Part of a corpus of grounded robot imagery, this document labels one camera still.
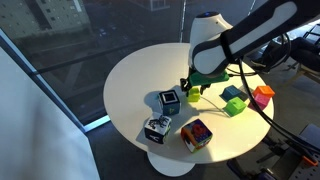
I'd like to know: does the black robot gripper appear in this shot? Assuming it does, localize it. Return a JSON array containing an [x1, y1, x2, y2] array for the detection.
[[179, 66, 212, 95]]

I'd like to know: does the lime green building block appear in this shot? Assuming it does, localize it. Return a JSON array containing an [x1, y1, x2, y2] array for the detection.
[[187, 87, 202, 103]]

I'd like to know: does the blue building block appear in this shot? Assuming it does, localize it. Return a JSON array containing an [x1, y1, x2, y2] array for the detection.
[[220, 85, 243, 102]]

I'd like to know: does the grey building block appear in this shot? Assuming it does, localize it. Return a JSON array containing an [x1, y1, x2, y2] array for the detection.
[[239, 87, 255, 102]]

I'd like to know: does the orange building block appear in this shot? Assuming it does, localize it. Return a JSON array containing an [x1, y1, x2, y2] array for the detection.
[[253, 85, 276, 99]]

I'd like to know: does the square print picture cube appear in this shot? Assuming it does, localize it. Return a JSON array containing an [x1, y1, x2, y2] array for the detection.
[[158, 89, 182, 117]]

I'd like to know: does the purple orange picture cube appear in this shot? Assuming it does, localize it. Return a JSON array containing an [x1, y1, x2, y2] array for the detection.
[[180, 118, 214, 154]]

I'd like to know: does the zebra print picture cube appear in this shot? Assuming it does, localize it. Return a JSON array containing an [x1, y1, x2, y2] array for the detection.
[[143, 112, 173, 145]]

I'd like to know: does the dark window mullion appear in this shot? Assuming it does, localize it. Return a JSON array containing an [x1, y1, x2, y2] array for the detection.
[[179, 0, 187, 44]]

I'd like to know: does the white floor trim strip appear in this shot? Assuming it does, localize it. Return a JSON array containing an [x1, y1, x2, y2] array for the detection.
[[82, 114, 112, 133]]

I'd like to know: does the black tool stand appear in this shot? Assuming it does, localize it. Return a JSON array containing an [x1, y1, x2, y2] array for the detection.
[[228, 123, 320, 180]]

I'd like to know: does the purple orange clamp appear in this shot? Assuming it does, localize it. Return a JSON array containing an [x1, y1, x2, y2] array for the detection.
[[293, 139, 320, 168]]

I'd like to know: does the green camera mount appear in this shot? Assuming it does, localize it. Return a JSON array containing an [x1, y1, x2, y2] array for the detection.
[[189, 70, 231, 89]]

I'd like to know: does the white table pedestal base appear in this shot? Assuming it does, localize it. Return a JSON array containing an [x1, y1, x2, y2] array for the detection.
[[146, 151, 196, 178]]

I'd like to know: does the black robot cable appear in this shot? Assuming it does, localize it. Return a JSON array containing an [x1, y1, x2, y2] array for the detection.
[[219, 31, 320, 155]]

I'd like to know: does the dark window corner post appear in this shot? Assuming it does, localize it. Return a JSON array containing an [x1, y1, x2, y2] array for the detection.
[[0, 28, 88, 133]]

